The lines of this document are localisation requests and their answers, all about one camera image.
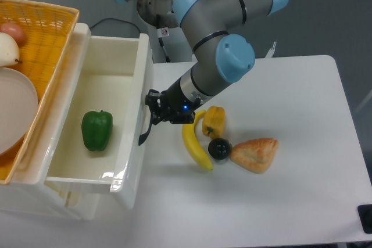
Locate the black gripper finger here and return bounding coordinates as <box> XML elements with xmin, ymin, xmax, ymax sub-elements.
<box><xmin>169</xmin><ymin>112</ymin><xmax>195</xmax><ymax>124</ymax></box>
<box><xmin>145</xmin><ymin>89</ymin><xmax>163</xmax><ymax>125</ymax></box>

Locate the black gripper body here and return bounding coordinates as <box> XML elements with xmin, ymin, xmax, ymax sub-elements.
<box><xmin>161</xmin><ymin>78</ymin><xmax>201</xmax><ymax>121</ymax></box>

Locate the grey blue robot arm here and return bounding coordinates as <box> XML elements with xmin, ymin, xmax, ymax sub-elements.
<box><xmin>116</xmin><ymin>0</ymin><xmax>289</xmax><ymax>125</ymax></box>

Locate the white drawer cabinet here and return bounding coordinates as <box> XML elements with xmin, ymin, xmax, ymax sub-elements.
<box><xmin>1</xmin><ymin>23</ymin><xmax>99</xmax><ymax>220</ymax></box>

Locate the yellow banana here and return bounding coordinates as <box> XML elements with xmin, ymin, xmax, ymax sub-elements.
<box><xmin>182</xmin><ymin>110</ymin><xmax>213</xmax><ymax>171</ymax></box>

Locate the yellow bell pepper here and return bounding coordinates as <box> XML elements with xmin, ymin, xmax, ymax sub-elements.
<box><xmin>202</xmin><ymin>106</ymin><xmax>225</xmax><ymax>139</ymax></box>

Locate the dark round eggplant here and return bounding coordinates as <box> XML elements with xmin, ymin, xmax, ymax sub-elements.
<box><xmin>208</xmin><ymin>138</ymin><xmax>233</xmax><ymax>160</ymax></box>

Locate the green bell pepper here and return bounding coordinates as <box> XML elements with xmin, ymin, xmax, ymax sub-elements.
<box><xmin>81</xmin><ymin>110</ymin><xmax>113</xmax><ymax>152</ymax></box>

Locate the golden pastry turnover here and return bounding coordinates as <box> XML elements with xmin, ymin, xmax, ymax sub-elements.
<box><xmin>230</xmin><ymin>138</ymin><xmax>279</xmax><ymax>174</ymax></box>

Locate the orange woven basket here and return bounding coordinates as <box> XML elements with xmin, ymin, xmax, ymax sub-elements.
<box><xmin>1</xmin><ymin>0</ymin><xmax>80</xmax><ymax>185</ymax></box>

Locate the pink plate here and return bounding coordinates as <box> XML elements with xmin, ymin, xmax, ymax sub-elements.
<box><xmin>1</xmin><ymin>68</ymin><xmax>38</xmax><ymax>154</ymax></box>

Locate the white pear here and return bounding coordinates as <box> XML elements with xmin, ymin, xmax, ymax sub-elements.
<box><xmin>0</xmin><ymin>33</ymin><xmax>23</xmax><ymax>67</ymax></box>

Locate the red apple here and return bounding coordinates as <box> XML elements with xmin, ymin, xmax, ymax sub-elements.
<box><xmin>1</xmin><ymin>22</ymin><xmax>27</xmax><ymax>46</ymax></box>

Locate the black object at edge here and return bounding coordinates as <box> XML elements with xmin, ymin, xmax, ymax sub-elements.
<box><xmin>357</xmin><ymin>204</ymin><xmax>372</xmax><ymax>234</ymax></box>

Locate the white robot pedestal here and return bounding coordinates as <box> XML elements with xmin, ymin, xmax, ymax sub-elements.
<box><xmin>137</xmin><ymin>0</ymin><xmax>193</xmax><ymax>63</ymax></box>

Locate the black cable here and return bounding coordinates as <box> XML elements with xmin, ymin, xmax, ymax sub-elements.
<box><xmin>89</xmin><ymin>17</ymin><xmax>142</xmax><ymax>39</ymax></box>

